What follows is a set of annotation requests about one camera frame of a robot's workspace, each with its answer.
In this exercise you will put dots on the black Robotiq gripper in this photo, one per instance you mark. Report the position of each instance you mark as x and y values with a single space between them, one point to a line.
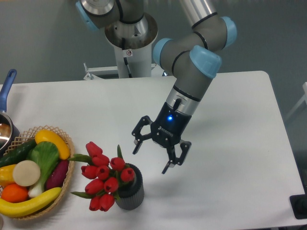
171 128

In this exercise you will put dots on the dark grey ribbed vase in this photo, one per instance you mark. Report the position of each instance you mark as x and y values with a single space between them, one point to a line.
131 195

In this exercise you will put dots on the red tulip bouquet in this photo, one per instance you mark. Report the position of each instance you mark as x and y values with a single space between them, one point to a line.
107 177

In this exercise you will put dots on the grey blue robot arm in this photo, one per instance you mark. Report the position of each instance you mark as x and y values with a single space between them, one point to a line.
192 60

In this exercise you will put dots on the purple sweet potato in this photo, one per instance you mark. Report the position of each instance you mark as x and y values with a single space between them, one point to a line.
56 179

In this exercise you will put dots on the green bok choy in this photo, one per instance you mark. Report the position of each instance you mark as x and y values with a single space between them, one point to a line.
46 156

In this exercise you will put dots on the woven wicker basket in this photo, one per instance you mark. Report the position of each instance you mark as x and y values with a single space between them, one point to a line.
29 135

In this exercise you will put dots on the beige round disc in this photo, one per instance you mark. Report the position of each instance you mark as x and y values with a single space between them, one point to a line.
26 173

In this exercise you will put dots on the green cucumber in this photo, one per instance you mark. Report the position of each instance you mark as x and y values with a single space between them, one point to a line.
18 154

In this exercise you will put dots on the black device at table edge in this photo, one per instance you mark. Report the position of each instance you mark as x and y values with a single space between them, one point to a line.
299 206

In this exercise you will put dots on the orange fruit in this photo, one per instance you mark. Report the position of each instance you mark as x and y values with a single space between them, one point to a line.
14 193

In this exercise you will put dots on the yellow bell pepper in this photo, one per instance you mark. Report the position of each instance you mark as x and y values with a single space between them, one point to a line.
6 177

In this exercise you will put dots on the yellow banana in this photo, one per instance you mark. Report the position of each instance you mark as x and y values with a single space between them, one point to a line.
25 208

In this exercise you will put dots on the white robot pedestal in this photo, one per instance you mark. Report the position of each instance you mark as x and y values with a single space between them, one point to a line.
132 44

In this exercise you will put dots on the white frame at right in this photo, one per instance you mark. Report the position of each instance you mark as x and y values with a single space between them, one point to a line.
300 105

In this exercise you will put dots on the blue handled saucepan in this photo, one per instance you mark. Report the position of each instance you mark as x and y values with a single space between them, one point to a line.
8 131

